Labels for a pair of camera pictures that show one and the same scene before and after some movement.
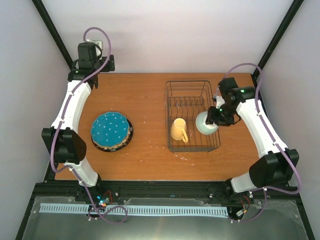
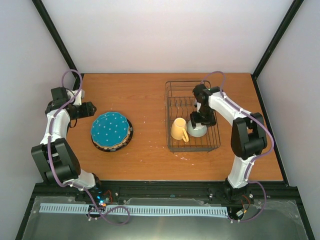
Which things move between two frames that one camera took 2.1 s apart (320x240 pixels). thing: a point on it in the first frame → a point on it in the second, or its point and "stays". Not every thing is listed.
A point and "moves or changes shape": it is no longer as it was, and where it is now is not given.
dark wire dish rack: x=185 y=99 stays
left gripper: x=106 y=68 → x=87 y=110
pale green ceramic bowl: x=207 y=129 moves or changes shape
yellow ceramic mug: x=177 y=130 stays
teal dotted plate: x=110 y=129 stays
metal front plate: x=278 y=220 stays
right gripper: x=212 y=118 → x=195 y=119
